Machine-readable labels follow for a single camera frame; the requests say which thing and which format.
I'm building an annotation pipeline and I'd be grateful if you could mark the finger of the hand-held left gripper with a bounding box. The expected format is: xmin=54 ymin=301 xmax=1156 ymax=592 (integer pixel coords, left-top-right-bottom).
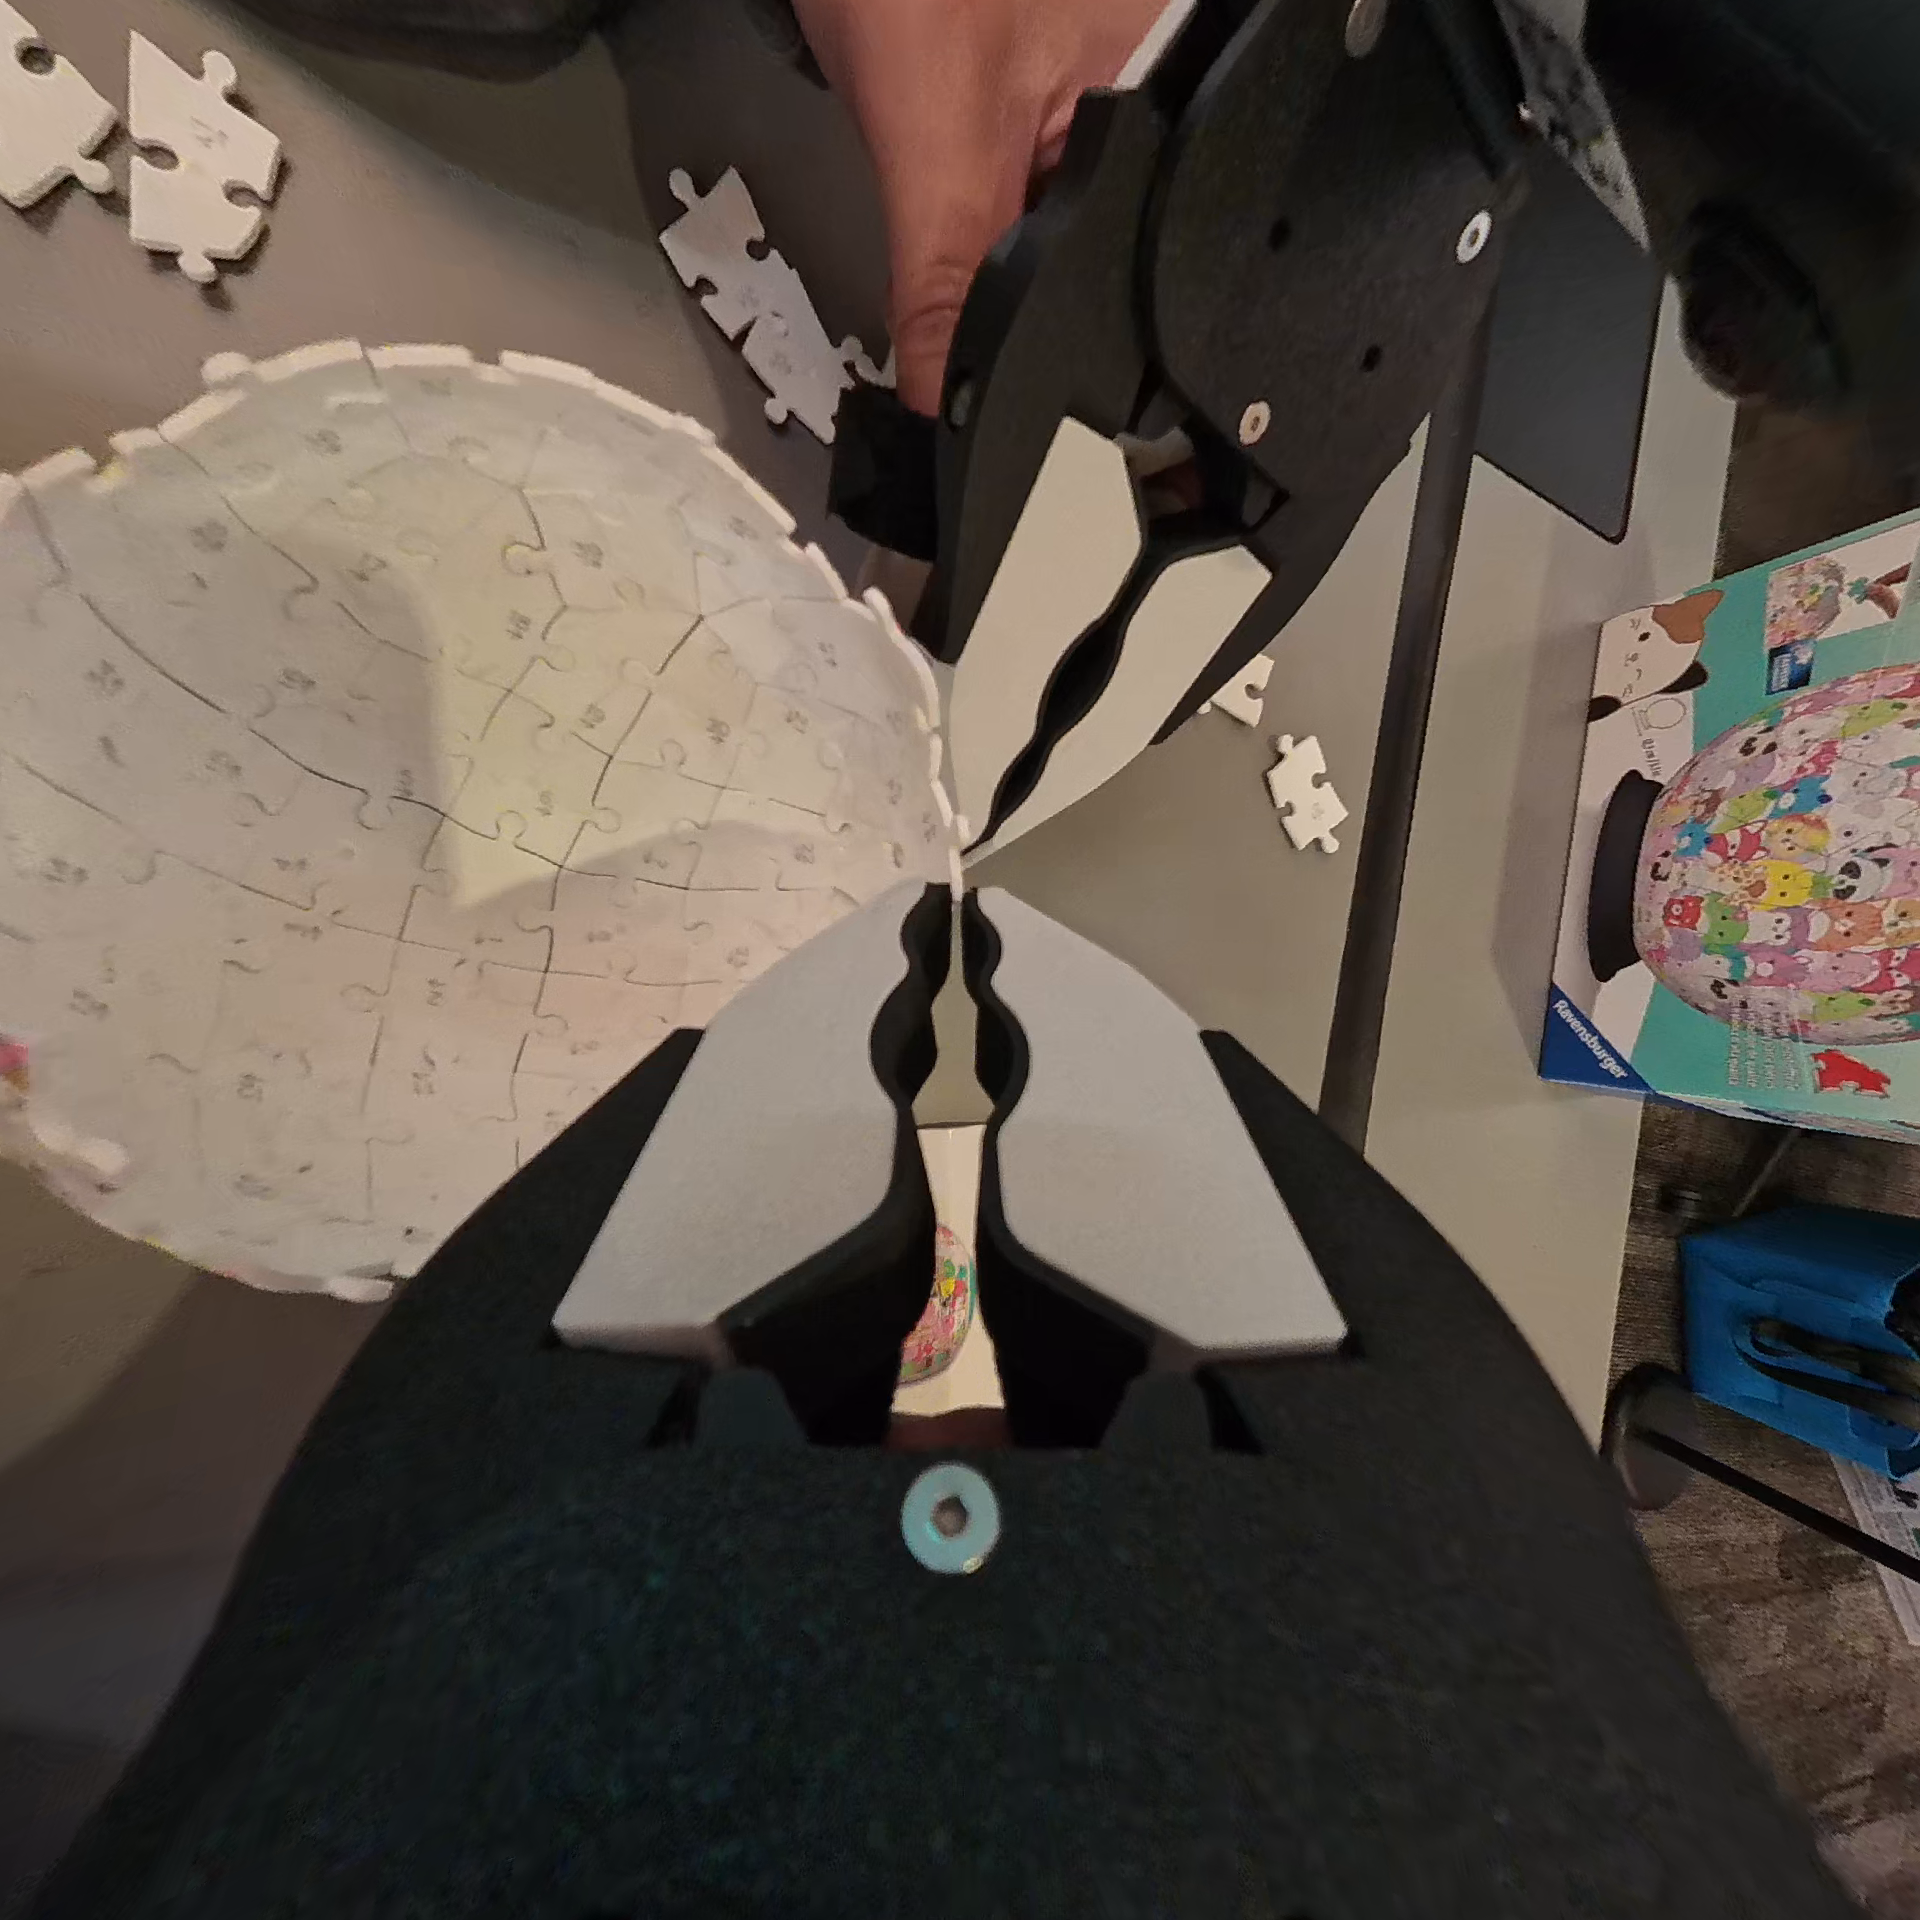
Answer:
xmin=969 ymin=539 xmax=1281 ymax=866
xmin=944 ymin=413 xmax=1152 ymax=846

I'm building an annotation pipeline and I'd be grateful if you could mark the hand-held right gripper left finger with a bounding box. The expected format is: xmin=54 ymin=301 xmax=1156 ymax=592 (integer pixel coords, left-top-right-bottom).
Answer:
xmin=548 ymin=883 xmax=954 ymax=1445

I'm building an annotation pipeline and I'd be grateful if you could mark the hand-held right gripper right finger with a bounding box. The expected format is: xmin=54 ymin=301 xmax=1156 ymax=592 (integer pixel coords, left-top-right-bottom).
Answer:
xmin=966 ymin=883 xmax=1352 ymax=1445

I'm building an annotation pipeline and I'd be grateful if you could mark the colourful puzzle ball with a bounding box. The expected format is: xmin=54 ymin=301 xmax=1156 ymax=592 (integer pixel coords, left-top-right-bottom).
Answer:
xmin=0 ymin=335 xmax=971 ymax=1305

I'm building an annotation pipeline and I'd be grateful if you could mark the puzzle instruction leaflet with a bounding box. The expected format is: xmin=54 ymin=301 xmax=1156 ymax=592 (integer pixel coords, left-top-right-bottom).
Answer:
xmin=897 ymin=1123 xmax=1001 ymax=1418

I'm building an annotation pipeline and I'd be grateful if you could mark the colourful puzzle box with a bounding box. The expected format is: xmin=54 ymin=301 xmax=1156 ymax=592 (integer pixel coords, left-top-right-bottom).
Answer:
xmin=1537 ymin=509 xmax=1920 ymax=1144

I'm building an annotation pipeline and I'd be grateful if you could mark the person's left hand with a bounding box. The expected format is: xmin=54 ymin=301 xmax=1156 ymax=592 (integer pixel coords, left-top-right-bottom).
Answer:
xmin=786 ymin=0 xmax=1187 ymax=408

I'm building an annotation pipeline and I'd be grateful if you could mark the black mat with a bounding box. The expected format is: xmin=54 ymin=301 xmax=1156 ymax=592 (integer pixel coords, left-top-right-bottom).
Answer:
xmin=1474 ymin=89 xmax=1672 ymax=544

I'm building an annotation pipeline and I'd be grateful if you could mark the black tripod stand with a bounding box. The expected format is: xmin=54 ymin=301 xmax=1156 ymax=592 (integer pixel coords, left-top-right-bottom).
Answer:
xmin=1600 ymin=1361 xmax=1920 ymax=1579

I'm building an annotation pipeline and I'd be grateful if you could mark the blue bag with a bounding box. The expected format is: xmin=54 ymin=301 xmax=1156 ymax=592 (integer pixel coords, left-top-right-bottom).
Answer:
xmin=1679 ymin=1199 xmax=1920 ymax=1480

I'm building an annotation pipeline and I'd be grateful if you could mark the printed paper sheet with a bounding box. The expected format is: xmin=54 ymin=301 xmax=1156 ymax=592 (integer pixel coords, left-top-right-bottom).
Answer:
xmin=1839 ymin=1451 xmax=1920 ymax=1579

